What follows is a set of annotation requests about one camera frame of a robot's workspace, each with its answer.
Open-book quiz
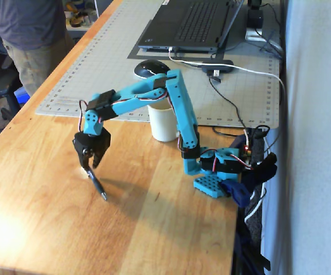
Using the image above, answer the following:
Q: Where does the black silver computer mouse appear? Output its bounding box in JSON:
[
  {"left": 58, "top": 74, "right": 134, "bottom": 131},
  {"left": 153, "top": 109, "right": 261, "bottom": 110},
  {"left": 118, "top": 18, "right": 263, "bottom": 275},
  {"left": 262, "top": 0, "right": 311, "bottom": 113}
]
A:
[{"left": 133, "top": 59, "right": 172, "bottom": 80}]

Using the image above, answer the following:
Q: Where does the dark blue table clamp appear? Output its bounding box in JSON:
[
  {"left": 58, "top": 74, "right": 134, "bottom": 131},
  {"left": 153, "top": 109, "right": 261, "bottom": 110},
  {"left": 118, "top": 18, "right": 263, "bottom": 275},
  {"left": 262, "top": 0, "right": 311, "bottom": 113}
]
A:
[{"left": 221, "top": 179, "right": 252, "bottom": 209}]

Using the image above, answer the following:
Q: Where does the white usb cable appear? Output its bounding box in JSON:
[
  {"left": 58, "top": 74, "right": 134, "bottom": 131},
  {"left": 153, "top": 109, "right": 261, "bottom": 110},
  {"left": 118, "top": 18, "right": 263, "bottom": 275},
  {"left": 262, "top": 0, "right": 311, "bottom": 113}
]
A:
[{"left": 168, "top": 46, "right": 286, "bottom": 224}]

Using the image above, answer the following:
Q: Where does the white low shelf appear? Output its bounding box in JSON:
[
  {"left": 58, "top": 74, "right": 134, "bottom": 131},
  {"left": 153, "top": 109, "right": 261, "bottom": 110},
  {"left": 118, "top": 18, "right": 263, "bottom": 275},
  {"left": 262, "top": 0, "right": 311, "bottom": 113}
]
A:
[{"left": 65, "top": 0, "right": 114, "bottom": 38}]

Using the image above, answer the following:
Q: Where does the black usb hub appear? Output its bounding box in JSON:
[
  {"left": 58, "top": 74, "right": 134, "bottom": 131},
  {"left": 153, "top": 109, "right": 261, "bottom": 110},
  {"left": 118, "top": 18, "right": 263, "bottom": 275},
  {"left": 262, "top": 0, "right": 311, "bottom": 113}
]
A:
[{"left": 201, "top": 59, "right": 235, "bottom": 74}]

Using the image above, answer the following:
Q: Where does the dark blue ballpoint pen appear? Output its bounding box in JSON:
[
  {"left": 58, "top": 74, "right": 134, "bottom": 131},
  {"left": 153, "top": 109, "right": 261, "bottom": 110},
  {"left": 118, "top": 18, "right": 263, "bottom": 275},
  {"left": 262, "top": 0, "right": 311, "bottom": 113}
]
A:
[{"left": 87, "top": 167, "right": 109, "bottom": 202}]

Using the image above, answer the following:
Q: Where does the black usb cable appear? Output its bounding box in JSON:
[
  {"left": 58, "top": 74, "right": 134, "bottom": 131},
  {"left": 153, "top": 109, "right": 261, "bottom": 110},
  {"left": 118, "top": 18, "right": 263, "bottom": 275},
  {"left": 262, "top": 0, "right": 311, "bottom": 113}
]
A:
[{"left": 208, "top": 69, "right": 271, "bottom": 141}]

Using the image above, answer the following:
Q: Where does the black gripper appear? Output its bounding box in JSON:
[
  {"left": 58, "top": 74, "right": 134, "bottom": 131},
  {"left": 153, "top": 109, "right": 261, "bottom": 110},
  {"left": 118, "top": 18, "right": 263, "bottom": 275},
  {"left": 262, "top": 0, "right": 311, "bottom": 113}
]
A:
[{"left": 72, "top": 128, "right": 112, "bottom": 170}]

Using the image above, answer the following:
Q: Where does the person in grey shirt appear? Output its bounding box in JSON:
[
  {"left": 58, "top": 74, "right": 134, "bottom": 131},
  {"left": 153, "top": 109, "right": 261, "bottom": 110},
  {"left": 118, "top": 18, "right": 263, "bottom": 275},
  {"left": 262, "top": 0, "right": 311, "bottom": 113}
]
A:
[{"left": 0, "top": 0, "right": 76, "bottom": 97}]

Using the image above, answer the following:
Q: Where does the silver stand base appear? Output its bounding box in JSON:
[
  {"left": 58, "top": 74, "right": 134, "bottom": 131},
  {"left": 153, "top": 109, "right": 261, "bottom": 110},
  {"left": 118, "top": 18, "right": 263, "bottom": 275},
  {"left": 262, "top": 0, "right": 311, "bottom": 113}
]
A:
[{"left": 244, "top": 27, "right": 269, "bottom": 41}]

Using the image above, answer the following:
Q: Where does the thin black cable bundle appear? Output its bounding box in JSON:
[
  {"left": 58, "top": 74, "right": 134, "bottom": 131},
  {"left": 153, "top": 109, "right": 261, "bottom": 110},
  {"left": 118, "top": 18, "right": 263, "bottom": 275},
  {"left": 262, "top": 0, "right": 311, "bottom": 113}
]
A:
[{"left": 255, "top": 2, "right": 284, "bottom": 60}]

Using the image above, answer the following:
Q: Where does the black desk device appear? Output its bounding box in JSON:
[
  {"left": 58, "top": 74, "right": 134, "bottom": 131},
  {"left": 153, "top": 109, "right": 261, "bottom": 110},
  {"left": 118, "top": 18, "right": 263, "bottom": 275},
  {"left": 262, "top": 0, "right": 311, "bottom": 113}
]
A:
[{"left": 247, "top": 0, "right": 265, "bottom": 28}]

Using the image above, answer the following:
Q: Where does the grey gridded cutting mat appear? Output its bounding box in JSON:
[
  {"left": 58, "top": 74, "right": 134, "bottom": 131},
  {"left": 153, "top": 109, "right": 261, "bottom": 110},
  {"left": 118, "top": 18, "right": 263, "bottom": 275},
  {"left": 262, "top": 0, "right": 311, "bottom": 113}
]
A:
[{"left": 35, "top": 0, "right": 281, "bottom": 129}]

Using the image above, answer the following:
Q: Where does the dark grey laptop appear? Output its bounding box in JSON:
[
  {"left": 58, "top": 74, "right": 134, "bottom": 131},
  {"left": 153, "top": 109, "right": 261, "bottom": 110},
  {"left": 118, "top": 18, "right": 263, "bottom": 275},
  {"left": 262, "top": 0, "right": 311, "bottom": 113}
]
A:
[{"left": 138, "top": 0, "right": 245, "bottom": 54}]

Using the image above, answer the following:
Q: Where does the black table leg frame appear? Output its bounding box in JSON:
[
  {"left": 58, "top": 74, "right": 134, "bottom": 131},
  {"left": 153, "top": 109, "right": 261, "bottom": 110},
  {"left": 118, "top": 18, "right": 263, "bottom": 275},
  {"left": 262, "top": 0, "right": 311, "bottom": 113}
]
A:
[{"left": 231, "top": 200, "right": 271, "bottom": 275}]

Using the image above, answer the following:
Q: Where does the blue white container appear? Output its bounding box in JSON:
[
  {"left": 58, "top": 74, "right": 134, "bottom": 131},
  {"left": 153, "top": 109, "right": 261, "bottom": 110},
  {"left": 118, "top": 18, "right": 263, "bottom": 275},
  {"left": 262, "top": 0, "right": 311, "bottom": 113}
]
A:
[{"left": 13, "top": 85, "right": 33, "bottom": 105}]

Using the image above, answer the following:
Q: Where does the white ceramic mug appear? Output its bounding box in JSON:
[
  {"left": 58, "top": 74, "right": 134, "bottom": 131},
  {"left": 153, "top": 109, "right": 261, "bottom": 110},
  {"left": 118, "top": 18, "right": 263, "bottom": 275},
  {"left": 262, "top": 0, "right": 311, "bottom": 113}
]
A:
[{"left": 147, "top": 103, "right": 181, "bottom": 143}]

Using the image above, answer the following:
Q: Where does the black table clamp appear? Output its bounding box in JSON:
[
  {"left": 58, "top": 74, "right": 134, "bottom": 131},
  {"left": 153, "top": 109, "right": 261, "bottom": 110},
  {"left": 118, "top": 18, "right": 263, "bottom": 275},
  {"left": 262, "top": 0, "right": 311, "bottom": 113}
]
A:
[{"left": 241, "top": 151, "right": 278, "bottom": 187}]

